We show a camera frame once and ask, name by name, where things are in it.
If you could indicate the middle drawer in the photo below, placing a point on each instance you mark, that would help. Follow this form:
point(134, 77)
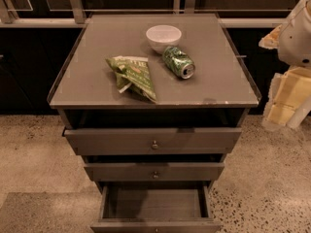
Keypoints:
point(145, 172)

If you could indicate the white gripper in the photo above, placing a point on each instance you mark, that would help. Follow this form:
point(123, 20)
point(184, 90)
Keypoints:
point(296, 41)

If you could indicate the top drawer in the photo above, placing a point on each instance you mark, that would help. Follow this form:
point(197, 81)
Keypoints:
point(145, 141)

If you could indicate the green jalapeno chip bag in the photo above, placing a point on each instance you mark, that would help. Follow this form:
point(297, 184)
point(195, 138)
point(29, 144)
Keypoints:
point(132, 73)

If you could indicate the metal window railing frame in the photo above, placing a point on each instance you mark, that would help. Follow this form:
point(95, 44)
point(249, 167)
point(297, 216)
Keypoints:
point(76, 13)

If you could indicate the bottom drawer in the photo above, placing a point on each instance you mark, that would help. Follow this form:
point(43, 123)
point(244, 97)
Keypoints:
point(155, 208)

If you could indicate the drawer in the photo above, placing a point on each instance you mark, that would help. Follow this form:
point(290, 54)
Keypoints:
point(145, 172)
point(155, 208)
point(145, 141)

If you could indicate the grey drawer cabinet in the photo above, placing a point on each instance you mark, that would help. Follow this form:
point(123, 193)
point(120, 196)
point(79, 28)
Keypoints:
point(153, 104)

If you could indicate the white bowl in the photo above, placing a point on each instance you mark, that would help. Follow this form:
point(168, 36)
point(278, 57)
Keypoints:
point(162, 36)

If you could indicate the green soda can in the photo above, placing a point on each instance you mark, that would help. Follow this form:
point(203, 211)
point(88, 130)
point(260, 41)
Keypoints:
point(178, 62)

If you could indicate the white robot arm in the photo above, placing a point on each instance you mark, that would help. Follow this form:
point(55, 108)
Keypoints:
point(294, 43)

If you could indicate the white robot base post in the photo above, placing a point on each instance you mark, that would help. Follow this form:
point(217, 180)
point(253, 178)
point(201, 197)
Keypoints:
point(300, 114)

